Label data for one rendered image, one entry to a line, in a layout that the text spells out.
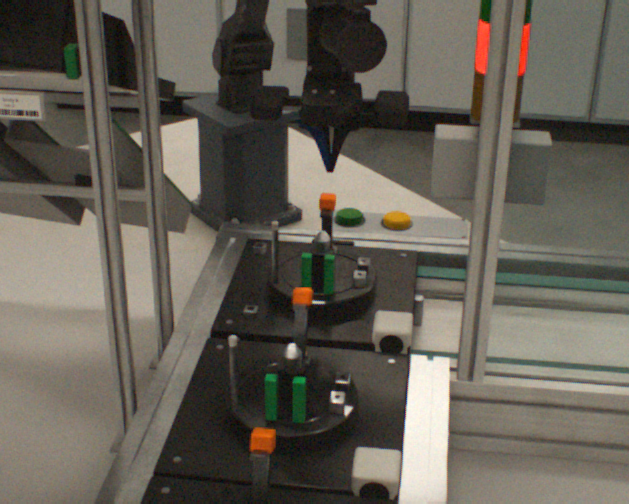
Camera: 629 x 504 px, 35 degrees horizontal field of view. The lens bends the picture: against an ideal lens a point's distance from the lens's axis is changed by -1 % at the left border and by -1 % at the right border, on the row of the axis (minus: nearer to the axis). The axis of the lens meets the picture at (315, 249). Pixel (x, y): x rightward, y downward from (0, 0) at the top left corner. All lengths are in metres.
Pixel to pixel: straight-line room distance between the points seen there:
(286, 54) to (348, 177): 2.52
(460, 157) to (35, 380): 0.63
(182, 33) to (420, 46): 1.03
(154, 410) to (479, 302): 0.37
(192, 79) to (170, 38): 0.20
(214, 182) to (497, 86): 0.75
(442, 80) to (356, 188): 2.53
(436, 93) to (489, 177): 3.31
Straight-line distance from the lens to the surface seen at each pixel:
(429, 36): 4.26
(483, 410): 1.16
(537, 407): 1.17
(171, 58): 4.47
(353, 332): 1.19
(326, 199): 1.27
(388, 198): 1.78
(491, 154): 1.01
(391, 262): 1.34
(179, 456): 1.01
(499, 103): 1.00
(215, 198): 1.65
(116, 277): 1.07
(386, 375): 1.12
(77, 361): 1.36
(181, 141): 2.02
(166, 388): 1.13
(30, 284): 1.55
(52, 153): 1.19
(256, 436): 0.87
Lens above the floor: 1.62
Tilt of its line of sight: 28 degrees down
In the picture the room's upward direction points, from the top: 1 degrees clockwise
